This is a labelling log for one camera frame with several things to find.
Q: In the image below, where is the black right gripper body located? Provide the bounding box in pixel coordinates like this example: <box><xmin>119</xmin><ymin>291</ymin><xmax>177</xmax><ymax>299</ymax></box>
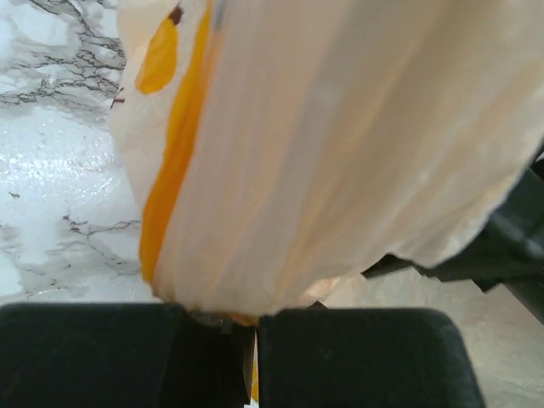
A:
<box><xmin>362</xmin><ymin>157</ymin><xmax>543</xmax><ymax>319</ymax></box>

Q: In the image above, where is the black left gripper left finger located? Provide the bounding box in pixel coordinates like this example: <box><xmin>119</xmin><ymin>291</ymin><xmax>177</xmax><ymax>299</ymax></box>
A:
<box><xmin>1</xmin><ymin>303</ymin><xmax>254</xmax><ymax>407</ymax></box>

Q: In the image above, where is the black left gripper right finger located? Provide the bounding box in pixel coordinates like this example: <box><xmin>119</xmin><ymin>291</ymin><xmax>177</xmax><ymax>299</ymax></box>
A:
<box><xmin>258</xmin><ymin>308</ymin><xmax>485</xmax><ymax>408</ymax></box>

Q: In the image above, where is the translucent orange plastic bag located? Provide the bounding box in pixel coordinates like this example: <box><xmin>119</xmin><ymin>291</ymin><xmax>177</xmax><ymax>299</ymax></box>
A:
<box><xmin>109</xmin><ymin>0</ymin><xmax>544</xmax><ymax>403</ymax></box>

